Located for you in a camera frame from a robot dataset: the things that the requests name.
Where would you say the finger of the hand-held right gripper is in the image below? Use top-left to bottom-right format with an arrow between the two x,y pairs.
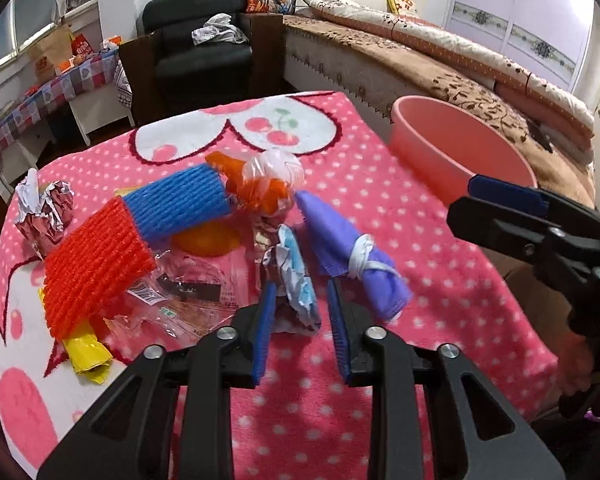
467,174 -> 600,231
446,196 -> 561,263

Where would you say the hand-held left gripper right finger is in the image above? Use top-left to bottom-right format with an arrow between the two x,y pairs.
326,277 -> 566,480

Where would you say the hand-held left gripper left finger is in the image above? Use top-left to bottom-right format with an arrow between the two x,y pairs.
37,282 -> 281,480

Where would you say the blue-white wrapper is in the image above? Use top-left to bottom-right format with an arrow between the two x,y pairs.
252,210 -> 323,336

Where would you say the pink plastic bucket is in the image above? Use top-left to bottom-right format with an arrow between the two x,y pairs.
390,95 -> 538,206

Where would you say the clear plastic wrapper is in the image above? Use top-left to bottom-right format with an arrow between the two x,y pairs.
102,247 -> 253,346

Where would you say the purple cloth bag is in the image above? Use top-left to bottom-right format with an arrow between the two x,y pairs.
296,191 -> 412,322

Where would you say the orange and clear plastic bag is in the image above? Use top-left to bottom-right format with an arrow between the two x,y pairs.
205,149 -> 306,218

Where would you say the blue foam fruit net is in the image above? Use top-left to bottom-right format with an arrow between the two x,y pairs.
122,164 -> 233,243

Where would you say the yellow wrapper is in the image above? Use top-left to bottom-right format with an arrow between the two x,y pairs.
39,287 -> 113,386

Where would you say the red foam fruit net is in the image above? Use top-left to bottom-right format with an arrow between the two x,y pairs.
42,197 -> 157,341

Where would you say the pink polka-dot printed blanket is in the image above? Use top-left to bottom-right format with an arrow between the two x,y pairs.
0,91 -> 561,480

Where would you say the orange peel piece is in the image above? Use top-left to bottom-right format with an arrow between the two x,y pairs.
172,222 -> 238,261

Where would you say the bed with brown blanket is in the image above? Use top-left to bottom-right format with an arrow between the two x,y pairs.
285,12 -> 596,211

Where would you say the folded floral quilt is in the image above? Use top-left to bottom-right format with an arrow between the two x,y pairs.
300,0 -> 596,163

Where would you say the white wardrobe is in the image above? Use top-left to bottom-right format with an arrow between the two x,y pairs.
442,0 -> 596,96

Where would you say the crumpled red foil wrapper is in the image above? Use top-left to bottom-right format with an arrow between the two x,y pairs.
14,167 -> 76,261

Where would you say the black armchair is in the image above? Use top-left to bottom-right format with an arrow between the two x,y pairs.
119,0 -> 286,126

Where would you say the white table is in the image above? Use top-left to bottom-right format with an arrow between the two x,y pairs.
0,77 -> 136,201

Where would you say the white patterned cloth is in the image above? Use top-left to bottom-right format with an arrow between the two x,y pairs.
114,62 -> 134,109

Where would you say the white crumpled cloth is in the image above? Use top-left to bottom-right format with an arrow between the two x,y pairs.
192,13 -> 250,46

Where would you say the brown paper bag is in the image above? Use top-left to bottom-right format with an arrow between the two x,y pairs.
32,27 -> 76,83

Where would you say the window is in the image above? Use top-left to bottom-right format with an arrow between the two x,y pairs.
0,0 -> 98,78

